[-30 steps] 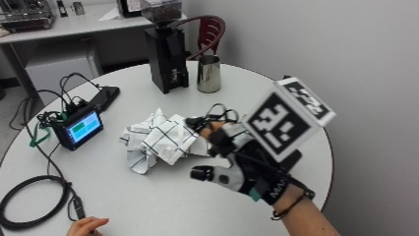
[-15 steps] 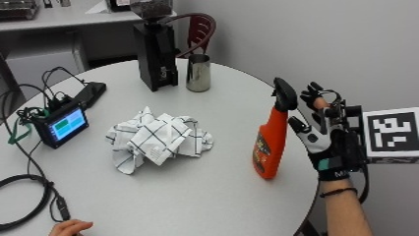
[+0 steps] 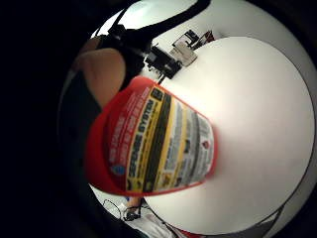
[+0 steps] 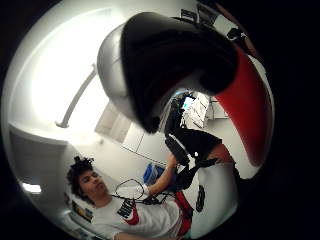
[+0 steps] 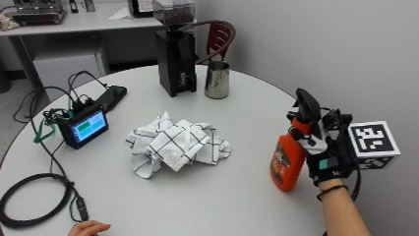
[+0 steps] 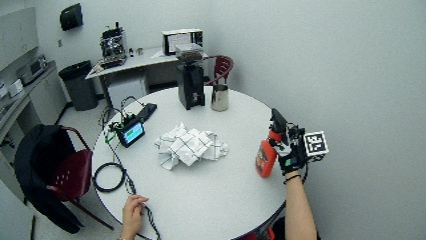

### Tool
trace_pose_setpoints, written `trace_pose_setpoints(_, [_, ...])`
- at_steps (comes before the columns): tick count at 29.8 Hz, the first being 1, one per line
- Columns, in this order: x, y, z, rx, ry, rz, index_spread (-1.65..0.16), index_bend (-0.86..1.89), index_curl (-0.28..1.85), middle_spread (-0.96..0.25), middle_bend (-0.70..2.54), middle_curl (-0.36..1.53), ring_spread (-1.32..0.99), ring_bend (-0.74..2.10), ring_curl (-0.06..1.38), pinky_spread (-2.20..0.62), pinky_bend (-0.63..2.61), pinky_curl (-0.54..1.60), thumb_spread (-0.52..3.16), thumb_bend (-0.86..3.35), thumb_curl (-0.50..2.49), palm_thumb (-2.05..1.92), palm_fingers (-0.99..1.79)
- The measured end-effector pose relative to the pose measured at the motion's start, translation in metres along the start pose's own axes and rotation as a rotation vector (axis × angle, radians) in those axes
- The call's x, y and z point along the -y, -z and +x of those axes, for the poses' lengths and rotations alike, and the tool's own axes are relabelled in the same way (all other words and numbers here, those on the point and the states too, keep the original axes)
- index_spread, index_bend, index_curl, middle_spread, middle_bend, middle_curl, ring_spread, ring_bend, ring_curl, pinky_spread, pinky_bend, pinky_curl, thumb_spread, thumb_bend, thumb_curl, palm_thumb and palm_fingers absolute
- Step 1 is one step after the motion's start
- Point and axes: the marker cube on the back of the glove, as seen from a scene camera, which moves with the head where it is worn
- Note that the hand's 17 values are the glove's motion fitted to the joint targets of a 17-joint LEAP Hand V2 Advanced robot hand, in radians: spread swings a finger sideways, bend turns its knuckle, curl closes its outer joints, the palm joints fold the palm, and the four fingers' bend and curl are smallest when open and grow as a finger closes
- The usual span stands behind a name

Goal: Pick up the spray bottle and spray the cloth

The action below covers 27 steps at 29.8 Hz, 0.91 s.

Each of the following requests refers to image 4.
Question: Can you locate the computer monitor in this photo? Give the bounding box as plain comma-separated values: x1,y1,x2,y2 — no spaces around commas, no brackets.
181,95,196,111

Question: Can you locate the red fabric item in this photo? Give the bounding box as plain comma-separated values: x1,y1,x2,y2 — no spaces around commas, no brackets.
174,191,195,238

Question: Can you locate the white wall cabinet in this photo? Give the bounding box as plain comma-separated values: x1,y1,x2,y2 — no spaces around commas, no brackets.
94,101,169,165

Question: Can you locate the colourful wall picture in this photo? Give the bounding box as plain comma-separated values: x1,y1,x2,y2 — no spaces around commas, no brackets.
71,199,95,224

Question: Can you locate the black round object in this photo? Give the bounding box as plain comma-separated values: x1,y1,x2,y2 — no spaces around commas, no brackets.
195,184,206,213

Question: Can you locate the black cable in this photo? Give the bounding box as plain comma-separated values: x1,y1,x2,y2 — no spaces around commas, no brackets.
113,178,169,206

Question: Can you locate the white ceiling lamp bar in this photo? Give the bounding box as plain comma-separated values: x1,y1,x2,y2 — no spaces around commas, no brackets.
55,63,98,129

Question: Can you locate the ceiling light panel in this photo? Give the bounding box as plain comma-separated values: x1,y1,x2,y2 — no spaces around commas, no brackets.
21,182,43,195

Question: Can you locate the the person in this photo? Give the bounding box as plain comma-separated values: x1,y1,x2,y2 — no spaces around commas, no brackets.
65,155,194,240

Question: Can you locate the blue box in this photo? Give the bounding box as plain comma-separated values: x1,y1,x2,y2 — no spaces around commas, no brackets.
142,162,165,186

